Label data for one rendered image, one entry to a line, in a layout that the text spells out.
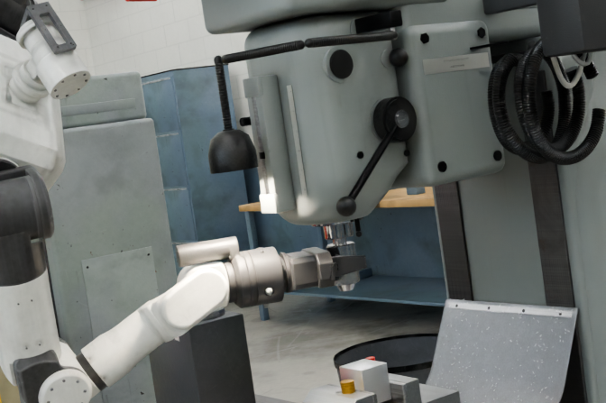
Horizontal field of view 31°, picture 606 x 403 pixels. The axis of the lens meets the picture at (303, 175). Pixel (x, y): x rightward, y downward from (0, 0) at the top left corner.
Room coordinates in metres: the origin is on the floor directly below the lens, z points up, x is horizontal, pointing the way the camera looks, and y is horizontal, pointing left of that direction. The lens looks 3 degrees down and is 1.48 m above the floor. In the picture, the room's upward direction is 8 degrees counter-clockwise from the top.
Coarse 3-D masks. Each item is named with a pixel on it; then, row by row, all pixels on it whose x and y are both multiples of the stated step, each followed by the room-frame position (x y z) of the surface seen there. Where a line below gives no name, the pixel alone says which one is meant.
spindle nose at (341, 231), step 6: (324, 228) 1.72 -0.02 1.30; (330, 228) 1.71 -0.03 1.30; (336, 228) 1.71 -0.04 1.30; (342, 228) 1.71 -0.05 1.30; (348, 228) 1.71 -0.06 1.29; (324, 234) 1.73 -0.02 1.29; (330, 234) 1.71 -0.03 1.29; (336, 234) 1.71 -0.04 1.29; (342, 234) 1.71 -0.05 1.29; (348, 234) 1.71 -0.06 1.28
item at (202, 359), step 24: (216, 312) 2.08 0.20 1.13; (192, 336) 2.03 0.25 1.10; (216, 336) 2.05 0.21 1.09; (240, 336) 2.08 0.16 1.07; (168, 360) 2.13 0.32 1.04; (192, 360) 2.03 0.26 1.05; (216, 360) 2.05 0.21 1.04; (240, 360) 2.07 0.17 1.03; (168, 384) 2.14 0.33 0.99; (192, 384) 2.04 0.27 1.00; (216, 384) 2.04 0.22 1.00; (240, 384) 2.07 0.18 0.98
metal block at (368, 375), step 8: (360, 360) 1.75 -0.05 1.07; (368, 360) 1.74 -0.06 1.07; (344, 368) 1.71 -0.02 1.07; (352, 368) 1.70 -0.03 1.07; (360, 368) 1.69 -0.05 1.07; (368, 368) 1.69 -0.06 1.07; (376, 368) 1.70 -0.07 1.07; (384, 368) 1.70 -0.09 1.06; (344, 376) 1.72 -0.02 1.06; (352, 376) 1.70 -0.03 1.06; (360, 376) 1.68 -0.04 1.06; (368, 376) 1.69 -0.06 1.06; (376, 376) 1.69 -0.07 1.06; (384, 376) 1.70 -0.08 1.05; (360, 384) 1.69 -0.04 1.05; (368, 384) 1.68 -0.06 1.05; (376, 384) 1.69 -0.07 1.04; (384, 384) 1.70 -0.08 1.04; (376, 392) 1.69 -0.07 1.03; (384, 392) 1.70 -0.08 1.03; (384, 400) 1.70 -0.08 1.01
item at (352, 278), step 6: (330, 252) 1.71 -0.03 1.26; (336, 252) 1.71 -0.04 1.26; (342, 252) 1.71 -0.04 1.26; (348, 252) 1.71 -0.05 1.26; (354, 252) 1.72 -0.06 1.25; (342, 276) 1.71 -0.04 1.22; (348, 276) 1.71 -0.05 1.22; (354, 276) 1.71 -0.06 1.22; (336, 282) 1.71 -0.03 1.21; (342, 282) 1.71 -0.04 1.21; (348, 282) 1.71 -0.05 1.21; (354, 282) 1.71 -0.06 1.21
